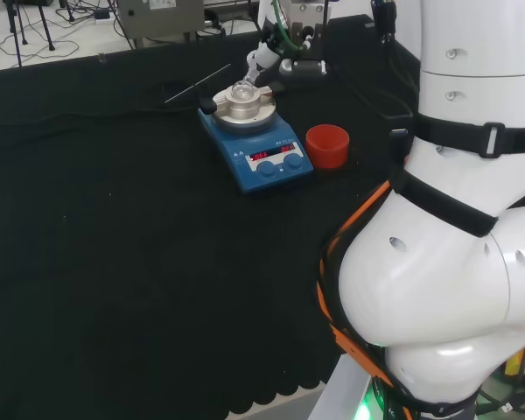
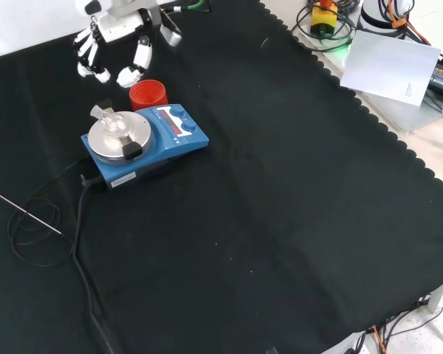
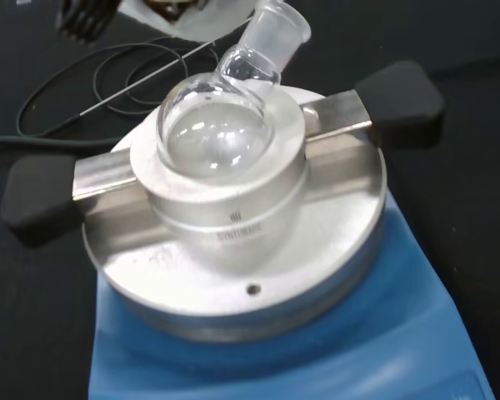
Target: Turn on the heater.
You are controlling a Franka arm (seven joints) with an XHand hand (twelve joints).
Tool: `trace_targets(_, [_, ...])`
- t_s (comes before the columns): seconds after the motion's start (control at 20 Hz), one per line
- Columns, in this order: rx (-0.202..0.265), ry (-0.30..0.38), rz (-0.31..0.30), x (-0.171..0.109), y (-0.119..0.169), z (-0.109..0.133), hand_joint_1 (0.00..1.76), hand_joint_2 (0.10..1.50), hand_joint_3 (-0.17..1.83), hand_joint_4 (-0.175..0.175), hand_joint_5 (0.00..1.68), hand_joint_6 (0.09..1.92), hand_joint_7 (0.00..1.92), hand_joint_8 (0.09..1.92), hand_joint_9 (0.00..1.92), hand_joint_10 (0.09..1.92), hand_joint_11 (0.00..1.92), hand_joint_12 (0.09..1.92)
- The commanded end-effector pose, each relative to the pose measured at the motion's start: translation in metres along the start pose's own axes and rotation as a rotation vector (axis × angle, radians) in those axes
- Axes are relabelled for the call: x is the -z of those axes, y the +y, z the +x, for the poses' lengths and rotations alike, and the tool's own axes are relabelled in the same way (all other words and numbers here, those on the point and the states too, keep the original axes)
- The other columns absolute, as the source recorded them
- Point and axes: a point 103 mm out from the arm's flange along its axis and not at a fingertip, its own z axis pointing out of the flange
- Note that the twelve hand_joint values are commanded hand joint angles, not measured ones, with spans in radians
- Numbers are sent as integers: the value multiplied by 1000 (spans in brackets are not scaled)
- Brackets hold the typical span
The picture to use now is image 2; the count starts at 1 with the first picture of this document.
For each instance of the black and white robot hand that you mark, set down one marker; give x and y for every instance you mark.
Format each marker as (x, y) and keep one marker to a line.
(118, 27)

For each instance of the heater with blue base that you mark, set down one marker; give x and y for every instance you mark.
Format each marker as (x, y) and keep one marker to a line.
(192, 142)

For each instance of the red ribbed plastic cup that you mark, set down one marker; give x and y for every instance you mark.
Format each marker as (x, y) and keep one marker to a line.
(147, 95)

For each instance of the clear round-bottom glass flask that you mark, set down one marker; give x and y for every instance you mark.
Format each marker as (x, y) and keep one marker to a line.
(112, 121)

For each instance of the black knob block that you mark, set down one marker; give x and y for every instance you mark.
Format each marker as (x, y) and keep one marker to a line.
(131, 150)

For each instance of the yellow stop button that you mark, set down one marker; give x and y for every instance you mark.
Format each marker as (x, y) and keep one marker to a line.
(323, 16)

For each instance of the thin metal probe rod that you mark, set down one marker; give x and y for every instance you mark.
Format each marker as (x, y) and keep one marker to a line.
(26, 212)

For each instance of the black cloth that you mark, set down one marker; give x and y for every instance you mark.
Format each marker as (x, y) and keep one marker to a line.
(266, 206)

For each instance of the white paper sheet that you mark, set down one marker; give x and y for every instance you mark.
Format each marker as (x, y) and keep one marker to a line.
(387, 66)

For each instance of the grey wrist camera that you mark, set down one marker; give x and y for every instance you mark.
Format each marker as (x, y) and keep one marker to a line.
(170, 31)

